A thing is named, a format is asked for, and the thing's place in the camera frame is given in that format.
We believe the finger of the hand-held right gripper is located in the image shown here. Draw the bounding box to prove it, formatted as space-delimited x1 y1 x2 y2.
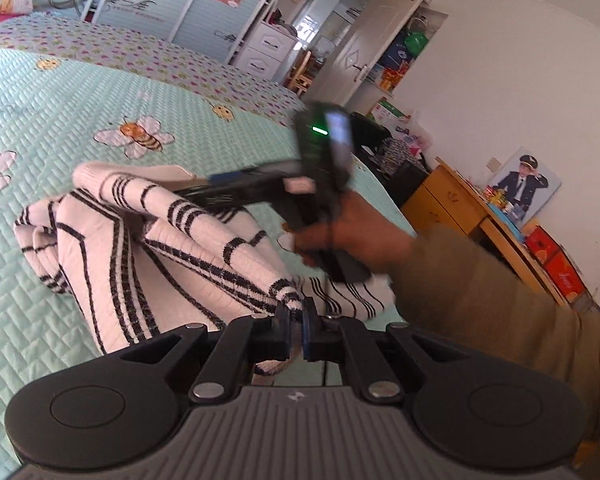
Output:
172 186 286 212
207 160 305 190

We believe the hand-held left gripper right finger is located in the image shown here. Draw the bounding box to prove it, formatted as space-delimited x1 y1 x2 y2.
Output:
302 298 474 404

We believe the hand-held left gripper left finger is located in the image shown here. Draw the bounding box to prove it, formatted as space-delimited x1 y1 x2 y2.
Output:
121 298 294 404

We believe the striped white knit sweater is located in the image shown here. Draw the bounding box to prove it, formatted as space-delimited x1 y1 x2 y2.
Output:
14 161 397 377

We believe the person's right forearm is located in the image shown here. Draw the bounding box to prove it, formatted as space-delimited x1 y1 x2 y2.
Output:
380 224 600 443

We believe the person's right hand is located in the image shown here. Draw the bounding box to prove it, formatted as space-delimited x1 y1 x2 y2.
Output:
282 192 417 286

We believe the black bag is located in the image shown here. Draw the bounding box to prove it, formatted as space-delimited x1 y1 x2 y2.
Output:
349 114 432 207

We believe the green and white box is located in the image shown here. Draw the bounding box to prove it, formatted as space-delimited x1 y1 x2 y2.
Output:
366 97 414 127

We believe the wooden chair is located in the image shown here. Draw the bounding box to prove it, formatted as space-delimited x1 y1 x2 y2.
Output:
286 50 315 97

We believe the white panel door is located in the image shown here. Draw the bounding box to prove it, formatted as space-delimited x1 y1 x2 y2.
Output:
307 0 424 107

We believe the white drawer cabinet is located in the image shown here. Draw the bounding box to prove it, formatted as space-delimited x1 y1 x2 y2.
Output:
236 20 295 82

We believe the wooden desk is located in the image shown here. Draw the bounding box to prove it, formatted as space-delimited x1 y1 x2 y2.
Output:
401 156 572 307

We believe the green shopping bag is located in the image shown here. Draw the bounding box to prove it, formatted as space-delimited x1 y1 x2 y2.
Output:
404 30 429 57

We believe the pale blue sliding wardrobe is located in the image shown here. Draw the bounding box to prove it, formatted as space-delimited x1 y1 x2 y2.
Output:
27 0 301 63

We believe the green quilted bee bedspread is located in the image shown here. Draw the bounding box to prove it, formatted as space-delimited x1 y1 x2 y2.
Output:
0 12 417 480

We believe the uniformed child portrait picture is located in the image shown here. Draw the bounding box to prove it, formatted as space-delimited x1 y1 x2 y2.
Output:
486 147 562 224

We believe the orange carton box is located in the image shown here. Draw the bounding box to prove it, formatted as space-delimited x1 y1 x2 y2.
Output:
524 225 587 302

